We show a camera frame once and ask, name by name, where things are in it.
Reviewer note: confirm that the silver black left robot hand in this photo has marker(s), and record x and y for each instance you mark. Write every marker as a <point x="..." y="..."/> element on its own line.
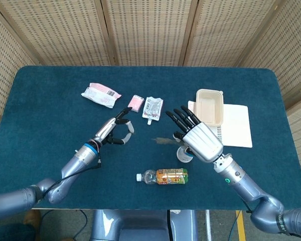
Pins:
<point x="106" y="130"/>

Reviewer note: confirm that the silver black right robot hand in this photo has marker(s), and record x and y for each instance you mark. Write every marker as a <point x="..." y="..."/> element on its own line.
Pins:
<point x="203" y="140"/>

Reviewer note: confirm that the dark grey worm-shaped object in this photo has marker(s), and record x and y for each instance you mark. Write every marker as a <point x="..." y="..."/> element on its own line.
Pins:
<point x="163" y="141"/>

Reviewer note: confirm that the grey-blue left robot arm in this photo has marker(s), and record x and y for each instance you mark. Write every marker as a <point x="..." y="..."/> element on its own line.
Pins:
<point x="72" y="167"/>

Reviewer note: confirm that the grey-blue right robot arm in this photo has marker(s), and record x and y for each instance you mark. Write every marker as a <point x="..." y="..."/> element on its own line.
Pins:
<point x="243" y="180"/>

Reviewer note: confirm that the blue ball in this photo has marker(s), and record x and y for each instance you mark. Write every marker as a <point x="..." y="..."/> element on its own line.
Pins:
<point x="189" y="153"/>

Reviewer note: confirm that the white paper cup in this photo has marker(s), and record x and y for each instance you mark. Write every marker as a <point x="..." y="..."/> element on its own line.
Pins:
<point x="182" y="156"/>

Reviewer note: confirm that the beige plastic food container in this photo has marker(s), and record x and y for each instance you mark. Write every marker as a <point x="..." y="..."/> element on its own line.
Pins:
<point x="209" y="106"/>

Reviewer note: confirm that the white pink wipes packet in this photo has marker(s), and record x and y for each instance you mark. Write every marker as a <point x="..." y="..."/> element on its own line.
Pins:
<point x="100" y="95"/>

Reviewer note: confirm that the white spiral notebook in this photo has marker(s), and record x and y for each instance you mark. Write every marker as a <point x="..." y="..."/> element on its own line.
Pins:
<point x="237" y="125"/>

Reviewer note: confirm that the pink tissue pack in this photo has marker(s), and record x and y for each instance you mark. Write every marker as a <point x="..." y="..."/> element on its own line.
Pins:
<point x="136" y="101"/>

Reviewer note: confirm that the clear bottle orange label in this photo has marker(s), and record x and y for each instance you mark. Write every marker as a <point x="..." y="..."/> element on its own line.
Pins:
<point x="169" y="176"/>

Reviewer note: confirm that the white spout pouch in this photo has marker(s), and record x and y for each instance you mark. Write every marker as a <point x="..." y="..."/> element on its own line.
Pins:
<point x="152" y="106"/>

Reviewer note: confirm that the blue felt table mat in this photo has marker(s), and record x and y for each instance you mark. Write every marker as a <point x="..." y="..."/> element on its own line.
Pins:
<point x="52" y="120"/>

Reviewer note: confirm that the white table leg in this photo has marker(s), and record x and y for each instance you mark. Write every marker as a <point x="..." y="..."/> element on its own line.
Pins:
<point x="208" y="226"/>

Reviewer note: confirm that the grey-blue robot torso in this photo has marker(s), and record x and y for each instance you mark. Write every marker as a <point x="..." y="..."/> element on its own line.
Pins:
<point x="140" y="226"/>

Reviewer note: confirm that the woven bamboo folding screen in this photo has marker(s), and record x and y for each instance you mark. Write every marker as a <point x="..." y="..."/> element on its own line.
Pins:
<point x="150" y="32"/>

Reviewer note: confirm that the brown shoe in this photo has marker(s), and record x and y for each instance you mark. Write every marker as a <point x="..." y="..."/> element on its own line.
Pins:
<point x="32" y="218"/>

